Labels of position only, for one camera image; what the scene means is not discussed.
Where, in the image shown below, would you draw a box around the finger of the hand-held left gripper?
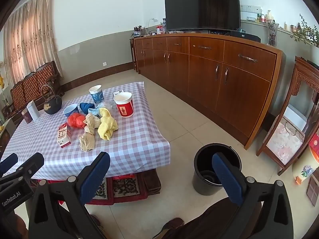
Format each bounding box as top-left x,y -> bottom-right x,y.
0,152 -> 45,183
0,153 -> 19,177

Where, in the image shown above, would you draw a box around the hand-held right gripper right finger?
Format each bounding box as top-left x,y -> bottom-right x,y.
212,152 -> 294,239

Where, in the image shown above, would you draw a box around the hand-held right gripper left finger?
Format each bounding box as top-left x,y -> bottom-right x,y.
29,151 -> 111,239

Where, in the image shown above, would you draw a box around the black plastic bucket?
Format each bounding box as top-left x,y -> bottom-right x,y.
193,143 -> 242,196

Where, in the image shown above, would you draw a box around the red plastic bag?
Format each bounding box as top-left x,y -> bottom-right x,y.
67,113 -> 88,129

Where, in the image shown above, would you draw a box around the clear plastic bag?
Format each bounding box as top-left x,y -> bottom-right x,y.
96,100 -> 117,111

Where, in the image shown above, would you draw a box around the red patterned rug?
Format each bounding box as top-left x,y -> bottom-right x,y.
111,173 -> 149,201
47,177 -> 115,206

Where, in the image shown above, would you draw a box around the person's right leg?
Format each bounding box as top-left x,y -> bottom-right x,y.
159,195 -> 262,239

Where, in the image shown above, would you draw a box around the beige crumpled cloth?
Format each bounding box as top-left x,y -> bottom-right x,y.
78,113 -> 101,152

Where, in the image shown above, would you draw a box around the red white carton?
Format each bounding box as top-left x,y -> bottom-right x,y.
57,123 -> 72,148

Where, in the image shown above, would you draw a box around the person's left brown shoe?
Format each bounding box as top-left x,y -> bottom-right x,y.
90,214 -> 105,239

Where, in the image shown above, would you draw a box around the person's brown shoe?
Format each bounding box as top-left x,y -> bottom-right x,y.
90,214 -> 105,239
153,217 -> 185,239

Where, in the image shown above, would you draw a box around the pink checked tablecloth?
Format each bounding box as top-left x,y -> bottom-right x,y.
0,81 -> 171,181

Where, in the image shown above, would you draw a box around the dark red tin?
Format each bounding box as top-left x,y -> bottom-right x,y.
21,109 -> 33,124

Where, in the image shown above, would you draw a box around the yellow cloth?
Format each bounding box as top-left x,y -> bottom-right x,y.
97,108 -> 119,141

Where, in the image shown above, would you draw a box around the white rectangular box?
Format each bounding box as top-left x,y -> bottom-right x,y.
26,100 -> 40,120

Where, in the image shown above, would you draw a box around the black cast iron teapot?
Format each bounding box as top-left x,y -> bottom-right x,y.
40,85 -> 63,115

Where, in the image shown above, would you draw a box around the small blue paper bowl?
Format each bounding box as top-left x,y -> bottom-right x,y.
62,104 -> 80,119

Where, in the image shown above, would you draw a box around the pink floral seat cushion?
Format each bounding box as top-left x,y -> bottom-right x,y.
265,122 -> 306,166

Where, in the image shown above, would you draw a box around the person's right brown shoe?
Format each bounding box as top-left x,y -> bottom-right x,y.
153,217 -> 185,239

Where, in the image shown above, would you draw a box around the dark blue rolled cloth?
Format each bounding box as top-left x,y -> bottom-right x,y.
79,102 -> 96,114

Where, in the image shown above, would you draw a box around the red paper cup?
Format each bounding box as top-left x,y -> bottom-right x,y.
113,92 -> 134,118

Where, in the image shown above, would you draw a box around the cream floral bag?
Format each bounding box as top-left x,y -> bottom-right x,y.
292,149 -> 319,185

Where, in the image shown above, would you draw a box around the wooden sofa orange cushions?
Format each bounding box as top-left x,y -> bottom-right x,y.
1,61 -> 65,125

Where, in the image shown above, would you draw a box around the blue patterned paper cup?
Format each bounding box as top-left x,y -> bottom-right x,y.
89,85 -> 104,104

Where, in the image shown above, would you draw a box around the white flat panel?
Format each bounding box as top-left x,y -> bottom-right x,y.
284,106 -> 308,131

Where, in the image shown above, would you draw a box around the red gift box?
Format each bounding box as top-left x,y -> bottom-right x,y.
308,133 -> 319,157

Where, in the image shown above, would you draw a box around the long wooden sideboard cabinet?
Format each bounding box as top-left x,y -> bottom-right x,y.
130,32 -> 286,150

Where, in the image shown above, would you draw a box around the carved wooden chair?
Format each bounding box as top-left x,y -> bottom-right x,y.
257,56 -> 319,176

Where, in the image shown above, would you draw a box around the beige patterned curtain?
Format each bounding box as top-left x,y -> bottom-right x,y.
2,0 -> 64,85

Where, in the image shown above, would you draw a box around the black set-top box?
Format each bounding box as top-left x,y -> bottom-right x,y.
229,31 -> 261,43

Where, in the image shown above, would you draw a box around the small potted plant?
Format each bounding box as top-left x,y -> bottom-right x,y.
131,25 -> 144,38

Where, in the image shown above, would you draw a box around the glass vase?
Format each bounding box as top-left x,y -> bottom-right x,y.
265,20 -> 280,48

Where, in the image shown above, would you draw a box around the row of small bottles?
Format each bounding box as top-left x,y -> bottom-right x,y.
255,10 -> 303,33

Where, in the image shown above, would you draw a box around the green leafy plant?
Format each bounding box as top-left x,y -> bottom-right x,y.
290,15 -> 319,49

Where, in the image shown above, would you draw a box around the black flat-screen television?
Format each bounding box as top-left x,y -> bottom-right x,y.
164,0 -> 241,33

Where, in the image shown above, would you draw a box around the white wall socket strip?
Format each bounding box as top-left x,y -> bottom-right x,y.
240,4 -> 262,13

